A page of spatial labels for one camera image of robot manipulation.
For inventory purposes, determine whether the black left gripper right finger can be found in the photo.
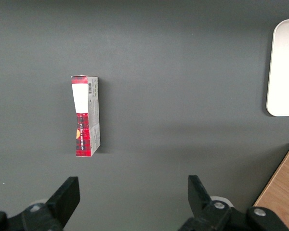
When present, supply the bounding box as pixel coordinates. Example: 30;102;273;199
177;175;289;231

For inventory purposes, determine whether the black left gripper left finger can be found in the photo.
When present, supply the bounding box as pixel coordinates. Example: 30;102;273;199
5;176;81;231

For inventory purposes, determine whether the wooden drawer cabinet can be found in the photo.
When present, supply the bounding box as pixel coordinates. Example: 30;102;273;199
252;142;289;231

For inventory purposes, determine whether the red plaid cardboard box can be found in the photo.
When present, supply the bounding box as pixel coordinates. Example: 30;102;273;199
70;75;101;157

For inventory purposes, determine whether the beige plastic tray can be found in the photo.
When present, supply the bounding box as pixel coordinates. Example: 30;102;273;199
266;19;289;117

